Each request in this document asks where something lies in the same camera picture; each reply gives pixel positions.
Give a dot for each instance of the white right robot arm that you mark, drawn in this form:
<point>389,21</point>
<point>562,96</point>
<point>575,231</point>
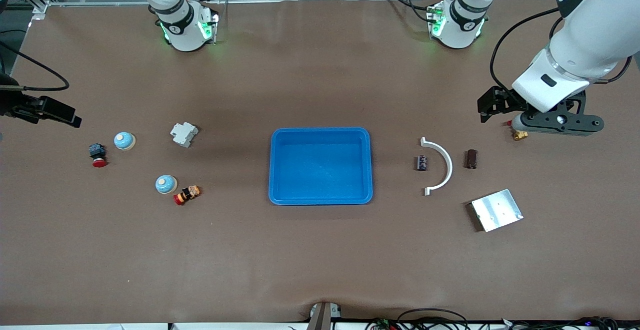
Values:
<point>182,29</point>

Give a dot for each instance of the red yellow emergency stop button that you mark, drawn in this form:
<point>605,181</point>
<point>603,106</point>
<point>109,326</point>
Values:
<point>187,195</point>

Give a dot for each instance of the red push button black body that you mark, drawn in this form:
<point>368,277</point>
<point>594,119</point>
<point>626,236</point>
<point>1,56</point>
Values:
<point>98,152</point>

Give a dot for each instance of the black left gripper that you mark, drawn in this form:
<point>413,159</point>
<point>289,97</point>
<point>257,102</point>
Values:
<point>501,99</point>

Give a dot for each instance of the white curved plastic bracket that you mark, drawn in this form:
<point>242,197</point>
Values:
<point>446,162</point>

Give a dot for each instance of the silver metal plate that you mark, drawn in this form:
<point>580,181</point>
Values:
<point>496,211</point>

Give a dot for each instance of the blue plastic tray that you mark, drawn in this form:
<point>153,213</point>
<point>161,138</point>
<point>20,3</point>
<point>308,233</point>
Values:
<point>320,167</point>

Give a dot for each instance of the small dark electrolytic capacitor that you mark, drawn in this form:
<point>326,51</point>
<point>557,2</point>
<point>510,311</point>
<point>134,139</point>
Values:
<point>422,162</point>

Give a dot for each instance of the brown electrolytic capacitor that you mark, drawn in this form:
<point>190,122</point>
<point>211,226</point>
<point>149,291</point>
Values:
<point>471,159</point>

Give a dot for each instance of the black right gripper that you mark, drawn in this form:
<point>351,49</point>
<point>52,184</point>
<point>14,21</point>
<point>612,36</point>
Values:
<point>14,103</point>

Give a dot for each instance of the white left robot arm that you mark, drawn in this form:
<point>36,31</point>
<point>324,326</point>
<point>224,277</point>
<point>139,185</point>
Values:
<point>595,19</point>

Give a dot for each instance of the blue dome bell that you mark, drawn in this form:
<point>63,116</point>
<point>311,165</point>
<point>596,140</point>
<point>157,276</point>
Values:
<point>124,140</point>
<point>165,184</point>

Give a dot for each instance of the white circuit breaker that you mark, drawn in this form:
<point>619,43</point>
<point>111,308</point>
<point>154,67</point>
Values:
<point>184,133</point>

